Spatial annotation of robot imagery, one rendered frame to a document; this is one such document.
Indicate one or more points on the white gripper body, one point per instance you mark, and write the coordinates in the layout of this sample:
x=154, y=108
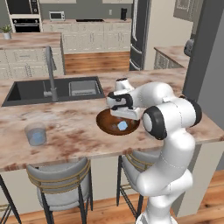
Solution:
x=128, y=112

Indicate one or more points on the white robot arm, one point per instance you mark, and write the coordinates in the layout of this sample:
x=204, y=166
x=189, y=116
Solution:
x=175, y=163

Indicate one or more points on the pale blue ice cube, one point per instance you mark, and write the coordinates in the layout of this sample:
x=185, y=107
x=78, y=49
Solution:
x=122, y=125

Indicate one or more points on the brown wooden bowl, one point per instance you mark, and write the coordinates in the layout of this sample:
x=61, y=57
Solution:
x=105, y=124

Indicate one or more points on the glass of water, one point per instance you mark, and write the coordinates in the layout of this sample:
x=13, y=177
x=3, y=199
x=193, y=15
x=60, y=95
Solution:
x=36, y=135

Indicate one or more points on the grey stool with gold bands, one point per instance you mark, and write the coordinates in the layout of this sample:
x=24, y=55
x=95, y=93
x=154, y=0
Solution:
x=62, y=186
x=132, y=169

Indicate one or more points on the grey cupboard run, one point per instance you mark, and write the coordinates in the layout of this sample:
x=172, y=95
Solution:
x=164, y=61

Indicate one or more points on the black steel fridge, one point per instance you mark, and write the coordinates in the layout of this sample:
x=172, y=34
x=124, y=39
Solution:
x=139, y=35

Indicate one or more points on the cream cupboard run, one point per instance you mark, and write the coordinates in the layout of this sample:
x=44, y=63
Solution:
x=93, y=36

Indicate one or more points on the grey sink tap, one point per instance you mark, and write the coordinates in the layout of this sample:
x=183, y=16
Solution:
x=51, y=75

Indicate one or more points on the grey toaster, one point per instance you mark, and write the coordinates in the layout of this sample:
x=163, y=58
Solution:
x=189, y=47

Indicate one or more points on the black coffee machine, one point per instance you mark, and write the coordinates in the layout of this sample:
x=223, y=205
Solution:
x=124, y=14

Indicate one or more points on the black hob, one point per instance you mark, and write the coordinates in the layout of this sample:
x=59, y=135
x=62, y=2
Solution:
x=89, y=20

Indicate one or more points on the black kitchen sink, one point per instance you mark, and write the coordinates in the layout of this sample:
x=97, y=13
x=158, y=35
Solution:
x=29, y=90

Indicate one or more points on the cream island cupboards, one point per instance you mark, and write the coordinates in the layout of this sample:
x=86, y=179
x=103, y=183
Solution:
x=26, y=62

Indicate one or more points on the white toaster oven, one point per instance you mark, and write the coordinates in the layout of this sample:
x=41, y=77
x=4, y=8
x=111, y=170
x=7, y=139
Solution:
x=57, y=15

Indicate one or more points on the green plant in white pot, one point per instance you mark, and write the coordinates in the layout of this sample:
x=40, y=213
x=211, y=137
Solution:
x=6, y=31

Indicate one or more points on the black stool leg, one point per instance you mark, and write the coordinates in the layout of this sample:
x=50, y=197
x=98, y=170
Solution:
x=8, y=201

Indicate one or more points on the cream wall cupboard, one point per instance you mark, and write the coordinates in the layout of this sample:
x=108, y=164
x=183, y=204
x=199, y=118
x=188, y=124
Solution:
x=117, y=1
x=57, y=1

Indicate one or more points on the grey wall cupboard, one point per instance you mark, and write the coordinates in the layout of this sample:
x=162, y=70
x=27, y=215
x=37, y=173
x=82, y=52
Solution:
x=188, y=9

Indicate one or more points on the black wall oven stack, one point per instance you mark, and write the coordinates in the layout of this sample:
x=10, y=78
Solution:
x=23, y=14

